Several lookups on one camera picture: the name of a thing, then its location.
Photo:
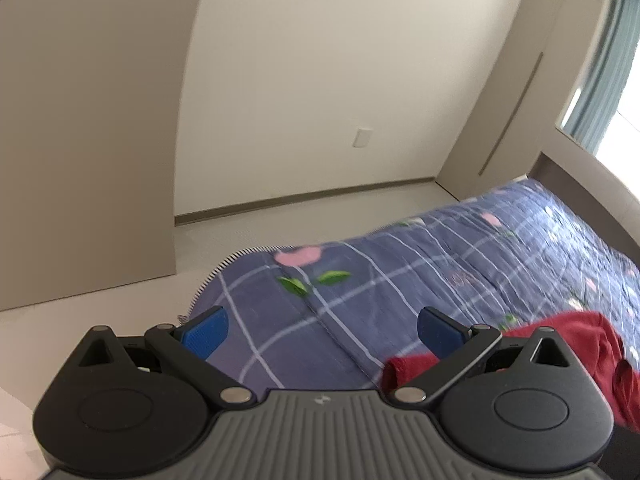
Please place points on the blue floral checked quilt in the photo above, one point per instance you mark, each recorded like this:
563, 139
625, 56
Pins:
375, 300

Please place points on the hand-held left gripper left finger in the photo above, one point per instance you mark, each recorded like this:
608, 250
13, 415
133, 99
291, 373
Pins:
206, 334

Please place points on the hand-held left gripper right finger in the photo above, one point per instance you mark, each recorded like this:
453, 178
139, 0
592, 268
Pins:
441, 334

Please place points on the red garment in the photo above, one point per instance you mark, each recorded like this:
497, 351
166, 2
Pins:
575, 331

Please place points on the blue-grey curtain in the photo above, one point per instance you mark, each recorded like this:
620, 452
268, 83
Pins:
607, 65

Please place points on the beige headboard shelf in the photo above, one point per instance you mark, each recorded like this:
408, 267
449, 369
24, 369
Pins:
595, 185

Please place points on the beige tall cabinet panel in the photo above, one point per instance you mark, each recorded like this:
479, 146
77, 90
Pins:
85, 135

